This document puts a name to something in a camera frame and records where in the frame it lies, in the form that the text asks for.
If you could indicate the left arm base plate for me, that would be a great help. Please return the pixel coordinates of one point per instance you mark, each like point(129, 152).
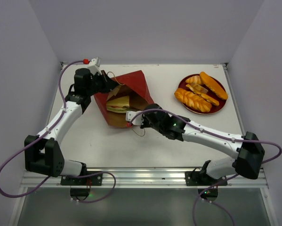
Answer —
point(89, 178)

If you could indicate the red round tray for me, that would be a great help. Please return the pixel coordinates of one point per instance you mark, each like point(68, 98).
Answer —
point(214, 109)

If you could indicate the braided fake bread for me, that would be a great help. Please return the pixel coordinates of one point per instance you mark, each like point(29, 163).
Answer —
point(192, 100)

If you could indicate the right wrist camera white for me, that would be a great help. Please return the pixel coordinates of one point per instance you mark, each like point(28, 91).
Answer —
point(134, 118)

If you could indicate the fake croissant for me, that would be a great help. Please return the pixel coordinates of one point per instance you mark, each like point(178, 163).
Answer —
point(194, 79)

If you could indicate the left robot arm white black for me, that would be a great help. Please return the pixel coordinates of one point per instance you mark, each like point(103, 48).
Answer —
point(42, 153)

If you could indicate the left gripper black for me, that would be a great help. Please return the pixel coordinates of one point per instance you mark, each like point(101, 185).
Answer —
point(108, 84)

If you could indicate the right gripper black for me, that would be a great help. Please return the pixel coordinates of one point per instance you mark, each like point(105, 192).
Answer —
point(147, 120)

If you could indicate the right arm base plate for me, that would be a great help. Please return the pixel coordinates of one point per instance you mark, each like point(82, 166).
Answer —
point(199, 177)

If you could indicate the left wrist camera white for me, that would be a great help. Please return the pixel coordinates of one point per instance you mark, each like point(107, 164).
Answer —
point(94, 65)

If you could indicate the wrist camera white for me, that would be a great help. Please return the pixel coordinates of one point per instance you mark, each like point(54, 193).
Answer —
point(134, 118)
point(94, 65)

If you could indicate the aluminium rail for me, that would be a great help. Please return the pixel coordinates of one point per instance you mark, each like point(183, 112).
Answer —
point(144, 178)

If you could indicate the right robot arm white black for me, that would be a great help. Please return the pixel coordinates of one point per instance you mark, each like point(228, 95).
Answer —
point(244, 153)

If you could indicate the fake bread slice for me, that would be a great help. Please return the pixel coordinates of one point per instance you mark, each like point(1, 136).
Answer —
point(210, 99)

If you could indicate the small fake toast piece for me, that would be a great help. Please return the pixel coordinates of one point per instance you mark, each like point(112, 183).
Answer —
point(196, 88)

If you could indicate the red paper bag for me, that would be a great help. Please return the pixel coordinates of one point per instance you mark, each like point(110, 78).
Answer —
point(134, 86)

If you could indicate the long orange bread loaf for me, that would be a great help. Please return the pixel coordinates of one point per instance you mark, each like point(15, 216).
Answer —
point(213, 85)

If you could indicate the triangular fake sandwich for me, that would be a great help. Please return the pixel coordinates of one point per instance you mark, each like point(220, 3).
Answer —
point(119, 104)

